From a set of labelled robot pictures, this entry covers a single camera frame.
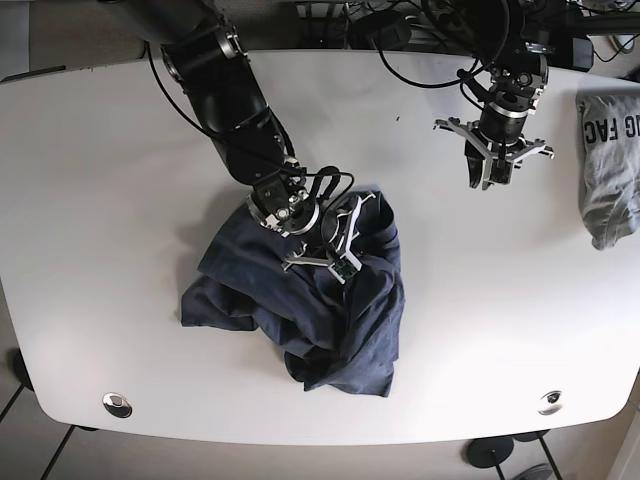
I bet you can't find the grey shoe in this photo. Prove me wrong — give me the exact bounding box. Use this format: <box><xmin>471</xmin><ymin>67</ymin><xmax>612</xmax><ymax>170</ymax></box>
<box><xmin>514</xmin><ymin>464</ymin><xmax>553</xmax><ymax>480</ymax></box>

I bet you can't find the black table leg left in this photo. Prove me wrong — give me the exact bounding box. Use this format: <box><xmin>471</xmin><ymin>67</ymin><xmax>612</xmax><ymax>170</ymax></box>
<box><xmin>0</xmin><ymin>349</ymin><xmax>34</xmax><ymax>422</ymax></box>

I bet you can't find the right silver table grommet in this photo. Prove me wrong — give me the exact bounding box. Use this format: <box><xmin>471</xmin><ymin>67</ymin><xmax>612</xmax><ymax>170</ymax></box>
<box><xmin>536</xmin><ymin>390</ymin><xmax>564</xmax><ymax>416</ymax></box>

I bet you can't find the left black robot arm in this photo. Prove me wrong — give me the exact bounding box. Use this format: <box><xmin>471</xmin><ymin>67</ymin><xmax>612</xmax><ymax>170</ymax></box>
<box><xmin>434</xmin><ymin>1</ymin><xmax>554</xmax><ymax>190</ymax></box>

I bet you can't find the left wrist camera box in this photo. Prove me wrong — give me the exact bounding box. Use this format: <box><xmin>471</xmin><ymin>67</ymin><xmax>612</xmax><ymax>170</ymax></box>
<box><xmin>481</xmin><ymin>158</ymin><xmax>513</xmax><ymax>191</ymax></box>

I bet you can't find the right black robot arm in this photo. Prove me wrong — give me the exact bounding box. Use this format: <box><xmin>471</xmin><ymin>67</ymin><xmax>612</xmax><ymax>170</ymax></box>
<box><xmin>102</xmin><ymin>1</ymin><xmax>371</xmax><ymax>282</ymax></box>

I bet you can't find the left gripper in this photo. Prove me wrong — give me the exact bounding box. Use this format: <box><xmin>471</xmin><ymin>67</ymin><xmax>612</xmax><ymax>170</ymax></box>
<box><xmin>433</xmin><ymin>117</ymin><xmax>555</xmax><ymax>189</ymax></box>

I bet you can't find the navy heather printed T-shirt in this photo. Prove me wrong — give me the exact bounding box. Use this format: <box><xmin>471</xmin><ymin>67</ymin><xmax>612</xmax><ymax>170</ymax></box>
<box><xmin>180</xmin><ymin>190</ymin><xmax>405</xmax><ymax>397</ymax></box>

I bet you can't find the left silver table grommet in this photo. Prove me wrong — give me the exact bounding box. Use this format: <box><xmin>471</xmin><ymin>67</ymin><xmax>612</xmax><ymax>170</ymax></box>
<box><xmin>102</xmin><ymin>392</ymin><xmax>133</xmax><ymax>419</ymax></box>

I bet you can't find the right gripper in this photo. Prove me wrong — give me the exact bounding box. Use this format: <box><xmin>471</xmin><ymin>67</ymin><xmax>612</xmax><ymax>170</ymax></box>
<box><xmin>282</xmin><ymin>192</ymin><xmax>375</xmax><ymax>271</ymax></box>

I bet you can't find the black round stand base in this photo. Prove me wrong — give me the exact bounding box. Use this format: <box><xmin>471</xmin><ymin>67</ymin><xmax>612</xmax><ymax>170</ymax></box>
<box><xmin>465</xmin><ymin>436</ymin><xmax>514</xmax><ymax>469</ymax></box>

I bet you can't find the grey printed T-shirt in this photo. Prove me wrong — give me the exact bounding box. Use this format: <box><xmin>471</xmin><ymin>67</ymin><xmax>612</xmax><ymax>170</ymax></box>
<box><xmin>576</xmin><ymin>94</ymin><xmax>639</xmax><ymax>251</ymax></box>

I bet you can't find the silver table grommet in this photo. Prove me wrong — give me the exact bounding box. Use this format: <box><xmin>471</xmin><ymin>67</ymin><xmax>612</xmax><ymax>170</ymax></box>
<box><xmin>536</xmin><ymin>390</ymin><xmax>564</xmax><ymax>416</ymax></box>
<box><xmin>102</xmin><ymin>392</ymin><xmax>133</xmax><ymax>419</ymax></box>

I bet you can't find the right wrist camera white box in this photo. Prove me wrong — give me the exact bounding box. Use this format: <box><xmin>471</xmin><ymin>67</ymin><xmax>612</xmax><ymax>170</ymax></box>
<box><xmin>327</xmin><ymin>256</ymin><xmax>362</xmax><ymax>285</ymax></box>

